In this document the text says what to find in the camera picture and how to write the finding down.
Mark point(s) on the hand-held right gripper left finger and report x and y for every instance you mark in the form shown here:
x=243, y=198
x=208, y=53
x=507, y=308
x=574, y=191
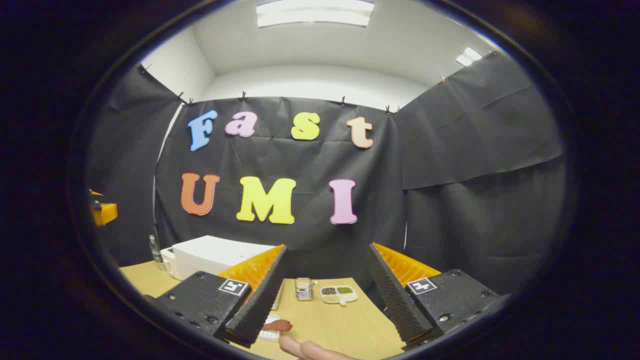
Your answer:
x=260, y=300

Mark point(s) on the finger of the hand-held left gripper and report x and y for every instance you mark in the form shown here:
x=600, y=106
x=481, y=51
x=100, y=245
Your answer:
x=106, y=213

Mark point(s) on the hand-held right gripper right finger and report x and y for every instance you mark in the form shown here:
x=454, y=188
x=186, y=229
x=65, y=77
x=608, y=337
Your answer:
x=395, y=295

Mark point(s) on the red-brown meat piece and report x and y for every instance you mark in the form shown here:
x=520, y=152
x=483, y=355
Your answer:
x=277, y=325

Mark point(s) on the white microwave oven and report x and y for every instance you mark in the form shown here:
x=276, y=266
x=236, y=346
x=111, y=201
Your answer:
x=210, y=255

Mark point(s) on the white rectangular dish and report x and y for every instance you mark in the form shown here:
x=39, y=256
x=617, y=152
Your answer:
x=270, y=336

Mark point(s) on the divided seasoning tray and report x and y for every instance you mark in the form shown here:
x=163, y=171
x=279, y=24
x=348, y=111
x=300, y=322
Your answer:
x=340, y=295

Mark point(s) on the clear plastic water bottle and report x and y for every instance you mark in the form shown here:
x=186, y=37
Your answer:
x=156, y=252

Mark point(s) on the white toaster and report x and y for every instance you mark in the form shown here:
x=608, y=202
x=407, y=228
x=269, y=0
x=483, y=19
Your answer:
x=167, y=260

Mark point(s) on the black backdrop cloth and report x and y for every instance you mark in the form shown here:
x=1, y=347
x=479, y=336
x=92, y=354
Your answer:
x=300, y=160

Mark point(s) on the small ceiling light panel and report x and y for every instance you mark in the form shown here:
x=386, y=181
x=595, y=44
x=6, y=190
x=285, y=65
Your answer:
x=467, y=56

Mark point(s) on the large ceiling light panel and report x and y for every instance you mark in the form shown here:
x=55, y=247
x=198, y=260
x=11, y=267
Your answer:
x=315, y=12

